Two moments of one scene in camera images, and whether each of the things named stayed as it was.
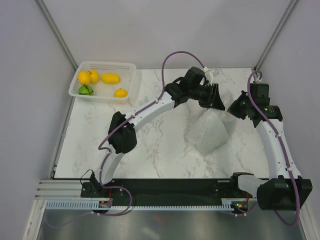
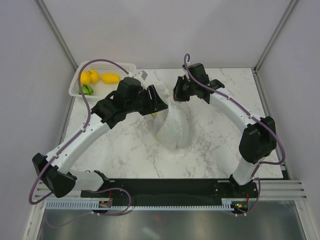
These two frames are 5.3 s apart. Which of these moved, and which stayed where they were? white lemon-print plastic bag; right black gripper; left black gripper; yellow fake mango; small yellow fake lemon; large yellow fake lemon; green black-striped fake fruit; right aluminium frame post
Moved: right black gripper; white lemon-print plastic bag; left black gripper
Stayed: green black-striped fake fruit; yellow fake mango; large yellow fake lemon; small yellow fake lemon; right aluminium frame post
